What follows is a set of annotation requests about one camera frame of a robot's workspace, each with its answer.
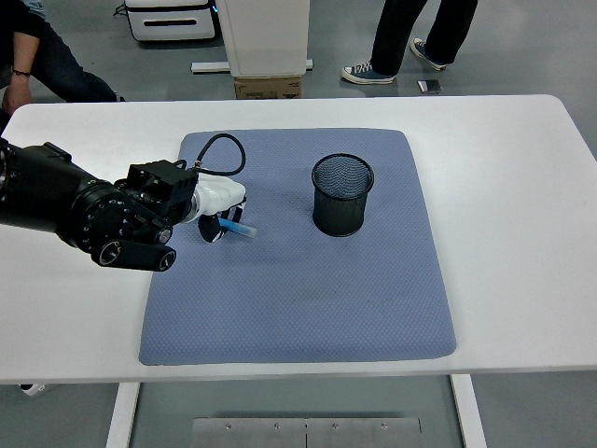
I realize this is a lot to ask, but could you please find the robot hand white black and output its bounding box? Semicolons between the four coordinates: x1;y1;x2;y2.
191;174;248;244

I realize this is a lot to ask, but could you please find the blue marker with clear cap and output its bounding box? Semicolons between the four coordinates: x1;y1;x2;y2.
218;218;259;240

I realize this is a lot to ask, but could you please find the black mesh pen holder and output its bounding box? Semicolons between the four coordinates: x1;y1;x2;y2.
311;152;376;238

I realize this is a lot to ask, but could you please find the blue textured mat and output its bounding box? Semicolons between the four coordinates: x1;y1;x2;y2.
138;128;458;368

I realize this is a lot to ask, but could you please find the brown cardboard box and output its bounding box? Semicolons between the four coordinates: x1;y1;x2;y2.
233;75;303;100

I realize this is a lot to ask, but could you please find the white floor bar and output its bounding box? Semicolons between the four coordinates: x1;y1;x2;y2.
190;59;314;75

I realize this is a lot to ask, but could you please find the white machine with dark slot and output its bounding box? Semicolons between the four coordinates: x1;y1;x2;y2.
123;0;220;43

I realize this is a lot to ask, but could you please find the person in dark clothing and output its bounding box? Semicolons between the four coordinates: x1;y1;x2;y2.
0;0;126;118

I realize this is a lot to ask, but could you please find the person with blue sneakers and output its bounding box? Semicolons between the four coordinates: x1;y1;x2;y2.
341;0;479;86

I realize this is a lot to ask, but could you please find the white table leg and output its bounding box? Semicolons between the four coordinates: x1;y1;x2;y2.
104;382;141;448
450;374;489;448

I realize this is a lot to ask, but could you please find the grey metal plate with screws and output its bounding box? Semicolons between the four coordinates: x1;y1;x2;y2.
192;417;423;448

